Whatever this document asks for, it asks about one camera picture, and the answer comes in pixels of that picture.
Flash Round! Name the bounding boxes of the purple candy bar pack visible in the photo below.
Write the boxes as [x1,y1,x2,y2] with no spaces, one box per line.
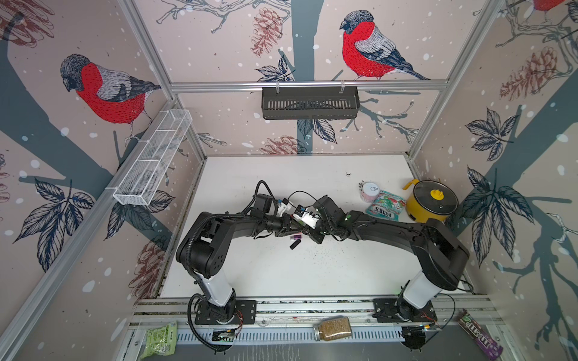
[458,308,504,361]

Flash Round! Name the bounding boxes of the white wire shelf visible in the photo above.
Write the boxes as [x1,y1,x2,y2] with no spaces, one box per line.
[113,109,192,206]

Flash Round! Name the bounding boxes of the green snack bag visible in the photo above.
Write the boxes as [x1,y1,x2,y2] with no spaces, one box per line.
[139,322,178,359]

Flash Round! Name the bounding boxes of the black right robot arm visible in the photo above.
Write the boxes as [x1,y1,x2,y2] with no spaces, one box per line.
[294,196,470,322]

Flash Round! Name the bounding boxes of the yellow toy pot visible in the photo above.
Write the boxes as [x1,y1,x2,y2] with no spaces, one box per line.
[403,179,459,223]

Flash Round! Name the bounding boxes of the black wire basket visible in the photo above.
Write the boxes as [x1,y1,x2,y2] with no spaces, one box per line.
[261,87,361,120]

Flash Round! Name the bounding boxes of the green candy packet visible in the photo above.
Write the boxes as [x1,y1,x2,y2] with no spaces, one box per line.
[365,190,406,221]

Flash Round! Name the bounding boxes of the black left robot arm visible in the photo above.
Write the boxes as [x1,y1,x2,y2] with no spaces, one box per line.
[176,180,306,353]

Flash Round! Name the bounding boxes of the black usb drive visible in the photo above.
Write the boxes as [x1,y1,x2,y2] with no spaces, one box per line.
[290,239,301,250]

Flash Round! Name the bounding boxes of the glass jar with grains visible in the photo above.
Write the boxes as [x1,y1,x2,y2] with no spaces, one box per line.
[314,316,352,341]

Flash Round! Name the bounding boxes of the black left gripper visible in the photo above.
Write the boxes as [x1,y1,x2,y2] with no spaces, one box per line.
[263,214,303,237]

